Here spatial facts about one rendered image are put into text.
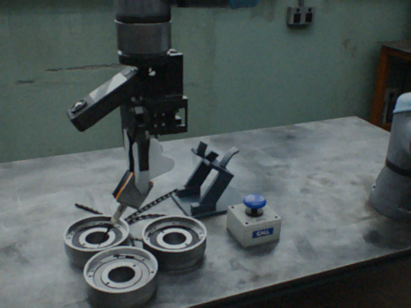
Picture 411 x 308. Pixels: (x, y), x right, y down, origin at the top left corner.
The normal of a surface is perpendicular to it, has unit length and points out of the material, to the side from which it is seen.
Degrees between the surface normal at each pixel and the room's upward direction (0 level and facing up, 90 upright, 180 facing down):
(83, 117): 90
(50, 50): 90
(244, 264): 0
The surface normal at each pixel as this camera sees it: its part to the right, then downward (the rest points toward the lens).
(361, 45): 0.36, 0.38
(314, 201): 0.01, -0.91
